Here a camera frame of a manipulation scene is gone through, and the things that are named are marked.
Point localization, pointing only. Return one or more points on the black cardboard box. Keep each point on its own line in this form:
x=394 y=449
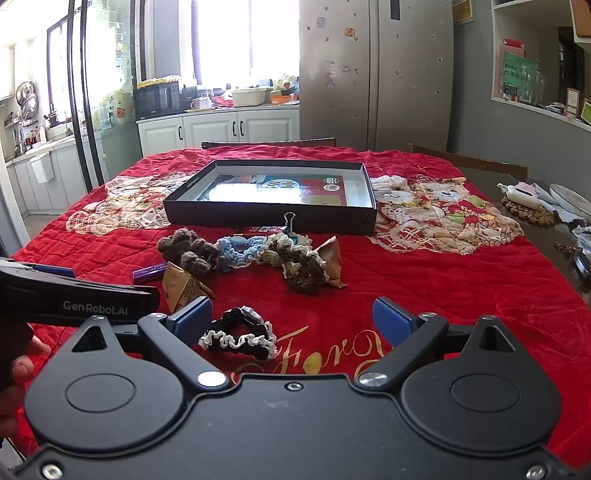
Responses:
x=268 y=217

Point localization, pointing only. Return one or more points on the white kitchen cabinet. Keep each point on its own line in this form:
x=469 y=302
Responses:
x=207 y=131

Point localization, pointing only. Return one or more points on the white counter cabinets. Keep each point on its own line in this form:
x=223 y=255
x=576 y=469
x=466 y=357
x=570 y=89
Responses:
x=69 y=175

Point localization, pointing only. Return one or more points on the kitchen window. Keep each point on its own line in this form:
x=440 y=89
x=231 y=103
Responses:
x=244 y=37

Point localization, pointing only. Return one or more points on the flower bouquet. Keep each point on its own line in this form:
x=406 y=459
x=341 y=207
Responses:
x=286 y=83

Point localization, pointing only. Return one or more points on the steel double-door refrigerator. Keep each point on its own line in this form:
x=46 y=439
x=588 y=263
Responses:
x=378 y=83

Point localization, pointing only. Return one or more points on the purple tube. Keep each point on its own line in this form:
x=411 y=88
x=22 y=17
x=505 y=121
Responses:
x=148 y=273

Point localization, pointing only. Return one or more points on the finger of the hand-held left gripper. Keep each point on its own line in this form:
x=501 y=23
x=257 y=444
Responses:
x=51 y=271

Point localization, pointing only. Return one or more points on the brown crochet scrunchie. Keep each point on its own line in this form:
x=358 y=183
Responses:
x=302 y=272

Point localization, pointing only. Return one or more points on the yellow microwave cover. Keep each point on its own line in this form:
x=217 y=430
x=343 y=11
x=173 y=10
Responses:
x=159 y=82

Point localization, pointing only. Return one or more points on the white wall shelf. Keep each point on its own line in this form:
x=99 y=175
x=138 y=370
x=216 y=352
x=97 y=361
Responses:
x=496 y=55

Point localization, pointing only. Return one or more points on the black microwave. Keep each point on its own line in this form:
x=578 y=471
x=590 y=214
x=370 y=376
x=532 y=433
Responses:
x=157 y=100

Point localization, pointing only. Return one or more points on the grey plate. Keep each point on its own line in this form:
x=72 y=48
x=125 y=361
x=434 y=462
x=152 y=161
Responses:
x=570 y=198

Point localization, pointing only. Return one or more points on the cartoon fridge magnet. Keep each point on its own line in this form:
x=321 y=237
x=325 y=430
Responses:
x=331 y=79

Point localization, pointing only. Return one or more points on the black white crochet scrunchie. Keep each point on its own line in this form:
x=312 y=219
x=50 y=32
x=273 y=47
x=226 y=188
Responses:
x=251 y=344

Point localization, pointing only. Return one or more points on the woven brown trivet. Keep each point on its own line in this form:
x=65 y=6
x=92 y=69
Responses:
x=531 y=214

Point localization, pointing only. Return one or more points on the white hanging bin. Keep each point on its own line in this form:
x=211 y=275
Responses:
x=42 y=168

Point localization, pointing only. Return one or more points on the wooden chair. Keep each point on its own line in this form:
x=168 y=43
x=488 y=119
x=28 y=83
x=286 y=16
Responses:
x=277 y=142
x=485 y=166

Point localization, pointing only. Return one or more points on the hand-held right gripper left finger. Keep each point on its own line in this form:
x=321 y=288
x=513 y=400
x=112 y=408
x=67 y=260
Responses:
x=194 y=316

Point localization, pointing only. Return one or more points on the red printed blanket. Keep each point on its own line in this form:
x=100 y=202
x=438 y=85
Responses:
x=415 y=277

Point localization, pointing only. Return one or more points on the cream plastic basin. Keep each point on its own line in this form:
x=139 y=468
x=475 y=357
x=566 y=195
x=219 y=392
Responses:
x=249 y=97

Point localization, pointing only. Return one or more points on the green sign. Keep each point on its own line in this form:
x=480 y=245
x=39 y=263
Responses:
x=519 y=76

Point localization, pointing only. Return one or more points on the white pink container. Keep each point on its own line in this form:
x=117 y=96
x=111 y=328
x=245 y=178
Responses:
x=519 y=191

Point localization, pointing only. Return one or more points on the fuzzy brown hair clip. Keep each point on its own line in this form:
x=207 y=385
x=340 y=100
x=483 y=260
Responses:
x=178 y=243
x=196 y=266

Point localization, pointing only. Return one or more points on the black framed glass door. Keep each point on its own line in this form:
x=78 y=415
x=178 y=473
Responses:
x=87 y=147

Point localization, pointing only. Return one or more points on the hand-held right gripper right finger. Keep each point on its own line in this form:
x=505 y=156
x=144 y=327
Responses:
x=392 y=321

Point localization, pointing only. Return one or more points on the blue crochet scrunchie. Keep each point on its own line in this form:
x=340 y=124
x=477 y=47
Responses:
x=240 y=251

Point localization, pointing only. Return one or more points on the brown paper packet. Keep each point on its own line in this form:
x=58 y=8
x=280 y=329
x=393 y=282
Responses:
x=331 y=258
x=182 y=286

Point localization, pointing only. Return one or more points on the row of condiment bottles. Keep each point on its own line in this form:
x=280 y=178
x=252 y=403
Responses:
x=34 y=137

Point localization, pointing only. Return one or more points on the orange container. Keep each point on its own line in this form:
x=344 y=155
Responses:
x=282 y=98

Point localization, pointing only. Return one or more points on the white mug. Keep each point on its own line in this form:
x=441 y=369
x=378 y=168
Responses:
x=199 y=104

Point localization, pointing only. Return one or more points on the yellow wall notice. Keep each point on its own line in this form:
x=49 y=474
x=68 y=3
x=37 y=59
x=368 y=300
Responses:
x=462 y=11

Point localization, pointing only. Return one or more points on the person's left hand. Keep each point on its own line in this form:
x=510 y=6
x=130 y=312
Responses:
x=23 y=369

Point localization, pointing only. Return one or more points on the steel pot lids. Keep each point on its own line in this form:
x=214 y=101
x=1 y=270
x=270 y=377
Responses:
x=27 y=99

